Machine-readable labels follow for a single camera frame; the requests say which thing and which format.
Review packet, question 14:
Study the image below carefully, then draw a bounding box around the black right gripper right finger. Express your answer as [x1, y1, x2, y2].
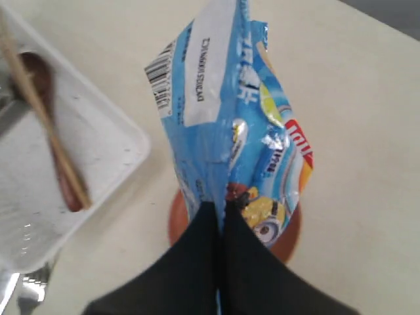
[222, 201, 357, 314]

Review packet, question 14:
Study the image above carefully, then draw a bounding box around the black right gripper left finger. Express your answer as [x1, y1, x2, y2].
[83, 202, 219, 314]

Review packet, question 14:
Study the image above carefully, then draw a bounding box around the brown round plate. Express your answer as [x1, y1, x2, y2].
[168, 190, 302, 264]

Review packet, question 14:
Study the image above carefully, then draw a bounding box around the blue snack bag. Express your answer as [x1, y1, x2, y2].
[145, 1, 313, 247]

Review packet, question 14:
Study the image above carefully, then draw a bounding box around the silver metal fork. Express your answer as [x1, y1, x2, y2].
[17, 261, 54, 315]

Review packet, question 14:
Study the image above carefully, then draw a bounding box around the white perforated plastic basket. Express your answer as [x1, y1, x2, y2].
[1, 4, 150, 273]

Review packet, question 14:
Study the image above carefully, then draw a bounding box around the clear glass cup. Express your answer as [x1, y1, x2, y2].
[1, 65, 29, 137]

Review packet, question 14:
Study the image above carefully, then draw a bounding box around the brown wooden spoon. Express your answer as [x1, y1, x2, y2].
[20, 52, 82, 213]

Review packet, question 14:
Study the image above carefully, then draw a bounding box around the lower wooden chopstick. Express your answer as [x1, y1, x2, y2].
[1, 18, 91, 209]

